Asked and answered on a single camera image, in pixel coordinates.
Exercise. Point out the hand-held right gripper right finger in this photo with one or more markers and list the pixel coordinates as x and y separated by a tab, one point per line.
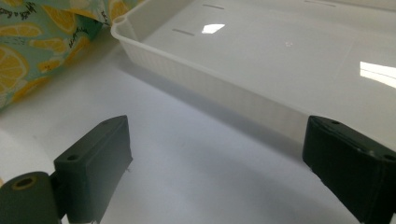
351	165

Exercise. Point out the white plastic tray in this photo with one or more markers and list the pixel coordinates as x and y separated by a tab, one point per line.
264	59

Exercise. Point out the white table sheet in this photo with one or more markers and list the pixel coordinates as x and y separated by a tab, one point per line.
186	161

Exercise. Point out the lemon print bag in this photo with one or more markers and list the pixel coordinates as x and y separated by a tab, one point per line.
34	46

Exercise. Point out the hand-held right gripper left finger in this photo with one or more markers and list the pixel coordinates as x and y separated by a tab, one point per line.
93	161

